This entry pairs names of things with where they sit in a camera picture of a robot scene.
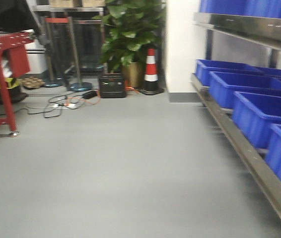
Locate steel rack rail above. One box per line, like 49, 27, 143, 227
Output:
194, 12, 281, 51
191, 73, 281, 219

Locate steel rack upper rail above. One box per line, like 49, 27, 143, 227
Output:
194, 12, 281, 51

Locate steel stanchion post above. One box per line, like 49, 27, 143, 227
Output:
67, 16, 92, 92

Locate orange and black floor cables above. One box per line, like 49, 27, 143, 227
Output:
26, 86, 141, 119

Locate steel rack lower rail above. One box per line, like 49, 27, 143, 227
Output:
191, 73, 281, 219

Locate green potted plant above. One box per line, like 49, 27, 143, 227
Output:
95, 0, 165, 88

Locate blue bin on lower shelf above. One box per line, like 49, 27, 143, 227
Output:
195, 59, 264, 86

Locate red metal table frame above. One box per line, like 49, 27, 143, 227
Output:
0, 31, 35, 139

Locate black portable power station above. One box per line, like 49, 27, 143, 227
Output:
98, 73, 127, 98

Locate orange white traffic cone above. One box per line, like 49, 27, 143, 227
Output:
140, 48, 164, 95

